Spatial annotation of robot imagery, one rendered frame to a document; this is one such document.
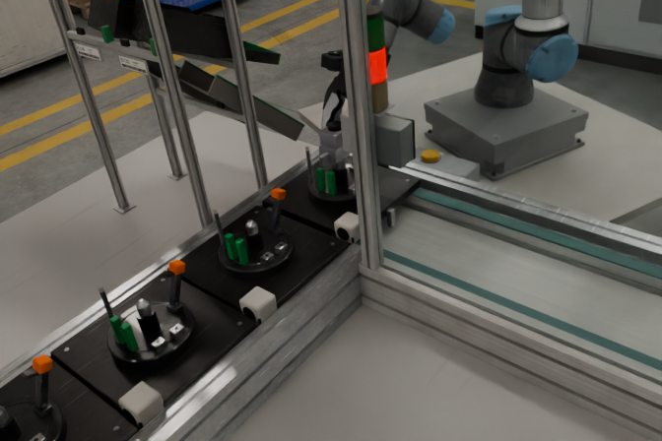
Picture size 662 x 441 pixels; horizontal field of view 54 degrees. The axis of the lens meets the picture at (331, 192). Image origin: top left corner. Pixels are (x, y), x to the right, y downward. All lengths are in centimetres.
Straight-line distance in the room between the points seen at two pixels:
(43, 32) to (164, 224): 388
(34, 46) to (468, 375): 460
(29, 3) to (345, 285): 435
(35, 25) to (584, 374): 475
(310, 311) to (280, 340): 8
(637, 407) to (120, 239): 109
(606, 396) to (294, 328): 49
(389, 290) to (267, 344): 25
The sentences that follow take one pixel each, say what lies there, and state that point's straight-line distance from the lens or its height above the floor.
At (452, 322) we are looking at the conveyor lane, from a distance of 114.
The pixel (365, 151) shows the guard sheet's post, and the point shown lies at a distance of 103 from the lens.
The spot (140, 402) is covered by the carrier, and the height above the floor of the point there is 99.
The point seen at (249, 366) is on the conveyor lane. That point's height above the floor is 95.
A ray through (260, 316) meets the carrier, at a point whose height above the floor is 97.
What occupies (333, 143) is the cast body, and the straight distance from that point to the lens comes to 129.
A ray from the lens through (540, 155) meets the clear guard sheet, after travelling 89.
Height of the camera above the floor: 172
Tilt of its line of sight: 33 degrees down
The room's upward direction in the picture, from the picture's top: 7 degrees counter-clockwise
